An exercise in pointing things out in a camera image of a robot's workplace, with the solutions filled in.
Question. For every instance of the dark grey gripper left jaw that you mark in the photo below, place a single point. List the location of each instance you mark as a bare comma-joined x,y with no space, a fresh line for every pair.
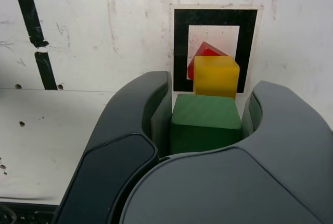
112,161

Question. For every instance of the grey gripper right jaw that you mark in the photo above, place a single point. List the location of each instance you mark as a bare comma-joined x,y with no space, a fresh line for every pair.
234,190

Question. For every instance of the green cube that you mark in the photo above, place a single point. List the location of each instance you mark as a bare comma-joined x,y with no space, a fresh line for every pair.
205,125

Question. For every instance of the yellow cube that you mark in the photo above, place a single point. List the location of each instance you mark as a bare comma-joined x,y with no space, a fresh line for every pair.
216,78

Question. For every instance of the red cube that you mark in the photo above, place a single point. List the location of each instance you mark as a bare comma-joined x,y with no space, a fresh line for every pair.
205,50

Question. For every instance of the black tape square outline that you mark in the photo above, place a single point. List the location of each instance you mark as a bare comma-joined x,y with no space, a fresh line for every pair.
180,52

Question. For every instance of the black keyboard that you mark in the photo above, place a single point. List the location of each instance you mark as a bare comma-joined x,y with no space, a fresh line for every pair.
26,216

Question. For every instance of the black tape strip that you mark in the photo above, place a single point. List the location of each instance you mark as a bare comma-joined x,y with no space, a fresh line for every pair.
26,13

